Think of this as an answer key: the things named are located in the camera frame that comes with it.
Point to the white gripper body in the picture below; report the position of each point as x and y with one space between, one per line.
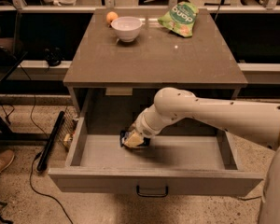
142 128

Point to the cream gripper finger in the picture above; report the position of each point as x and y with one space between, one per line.
132 140
131 129

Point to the black drawer handle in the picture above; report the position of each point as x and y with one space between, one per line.
152 193

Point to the black power strip bar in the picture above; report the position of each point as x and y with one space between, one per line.
43 162

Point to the orange fruit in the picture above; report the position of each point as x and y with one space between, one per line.
111 16

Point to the green snack bag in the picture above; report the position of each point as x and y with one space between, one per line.
180 19

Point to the open grey top drawer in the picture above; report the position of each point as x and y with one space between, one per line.
190 158

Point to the blue rxbar blueberry bar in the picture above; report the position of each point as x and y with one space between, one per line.
146 140

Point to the wire mesh basket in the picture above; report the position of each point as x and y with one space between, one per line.
68 128

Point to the white ceramic bowl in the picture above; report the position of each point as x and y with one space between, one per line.
126 29

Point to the black headphones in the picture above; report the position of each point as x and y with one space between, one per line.
53 57

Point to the grey drawer cabinet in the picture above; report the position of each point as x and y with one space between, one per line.
156 58

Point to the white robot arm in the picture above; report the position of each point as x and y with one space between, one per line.
253 121

